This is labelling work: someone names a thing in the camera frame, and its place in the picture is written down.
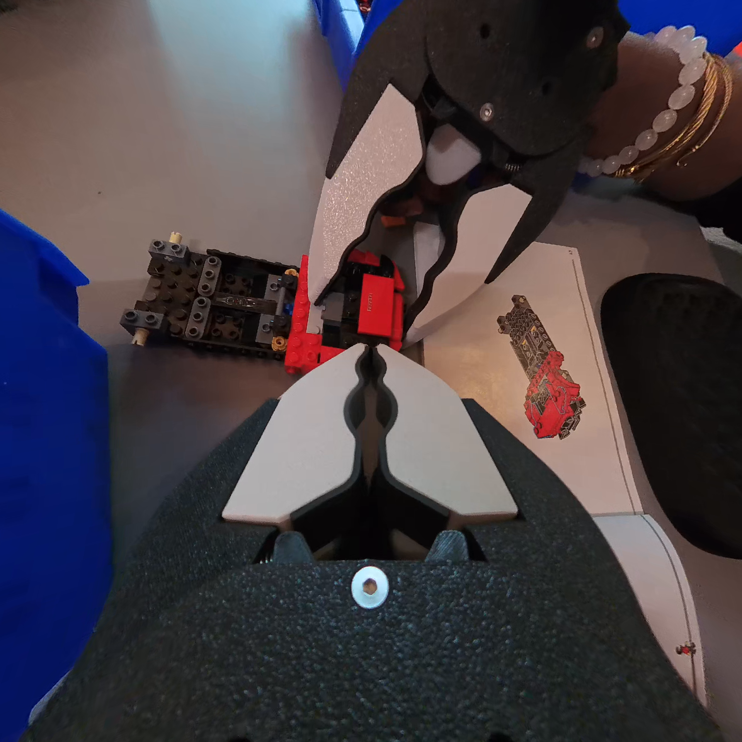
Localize person's right forearm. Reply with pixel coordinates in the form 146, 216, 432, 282
635, 49, 742, 244

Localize black rounded object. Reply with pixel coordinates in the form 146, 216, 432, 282
600, 272, 742, 560

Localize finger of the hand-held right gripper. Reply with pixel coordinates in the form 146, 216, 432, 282
306, 83, 430, 308
402, 182, 535, 349

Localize lego instruction booklet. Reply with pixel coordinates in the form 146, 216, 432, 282
413, 222, 711, 708

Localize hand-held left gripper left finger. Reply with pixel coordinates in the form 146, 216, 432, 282
221, 345, 374, 531

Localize blue plastic bin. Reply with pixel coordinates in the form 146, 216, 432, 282
0, 209, 114, 742
312, 0, 742, 94

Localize red and black lego car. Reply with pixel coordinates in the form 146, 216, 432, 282
120, 231, 407, 374

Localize white bead bracelet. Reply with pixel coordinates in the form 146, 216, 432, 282
579, 24, 709, 177

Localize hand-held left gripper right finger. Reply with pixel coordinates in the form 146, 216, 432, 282
372, 345, 519, 529

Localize gold bangle bracelets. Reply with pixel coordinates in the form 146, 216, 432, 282
614, 52, 734, 182

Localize person's right hand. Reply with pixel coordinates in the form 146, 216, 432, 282
584, 32, 680, 161

